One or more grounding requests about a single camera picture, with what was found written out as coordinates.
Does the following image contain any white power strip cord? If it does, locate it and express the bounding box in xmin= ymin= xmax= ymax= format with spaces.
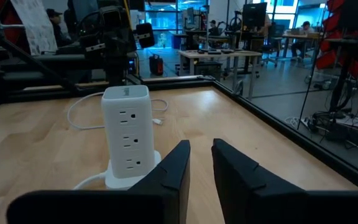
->
xmin=72 ymin=170 xmax=109 ymax=190

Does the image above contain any red storage shelf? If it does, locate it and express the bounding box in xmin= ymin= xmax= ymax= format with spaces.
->
xmin=315 ymin=0 xmax=358 ymax=78

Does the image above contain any red and black canister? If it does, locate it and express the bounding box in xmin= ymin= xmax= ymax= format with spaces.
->
xmin=149 ymin=54 xmax=164 ymax=77

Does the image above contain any white power strip tower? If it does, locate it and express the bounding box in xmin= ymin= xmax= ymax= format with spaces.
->
xmin=100 ymin=84 xmax=162 ymax=190

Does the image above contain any black computer monitor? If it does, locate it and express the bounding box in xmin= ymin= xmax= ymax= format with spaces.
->
xmin=242 ymin=2 xmax=269 ymax=29

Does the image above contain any dark grey desk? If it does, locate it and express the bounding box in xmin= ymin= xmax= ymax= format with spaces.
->
xmin=0 ymin=43 xmax=136 ymax=83

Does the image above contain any white printed sheet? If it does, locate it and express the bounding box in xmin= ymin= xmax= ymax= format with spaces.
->
xmin=10 ymin=0 xmax=58 ymax=56

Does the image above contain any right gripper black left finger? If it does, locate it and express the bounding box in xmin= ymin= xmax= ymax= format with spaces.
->
xmin=128 ymin=139 xmax=191 ymax=224

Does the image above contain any light wooden work table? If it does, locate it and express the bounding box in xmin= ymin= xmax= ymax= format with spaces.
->
xmin=178 ymin=49 xmax=263 ymax=100

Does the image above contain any wooden background desk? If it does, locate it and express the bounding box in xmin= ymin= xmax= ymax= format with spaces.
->
xmin=281 ymin=30 xmax=323 ymax=60

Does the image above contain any black floor electronics pile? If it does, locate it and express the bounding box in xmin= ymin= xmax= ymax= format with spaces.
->
xmin=303 ymin=110 xmax=358 ymax=147

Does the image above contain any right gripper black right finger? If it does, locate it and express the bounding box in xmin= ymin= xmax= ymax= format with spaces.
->
xmin=211 ymin=138 xmax=307 ymax=224

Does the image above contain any person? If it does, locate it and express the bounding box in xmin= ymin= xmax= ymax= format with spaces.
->
xmin=208 ymin=19 xmax=221 ymax=37
xmin=45 ymin=8 xmax=73 ymax=48
xmin=290 ymin=21 xmax=316 ymax=60

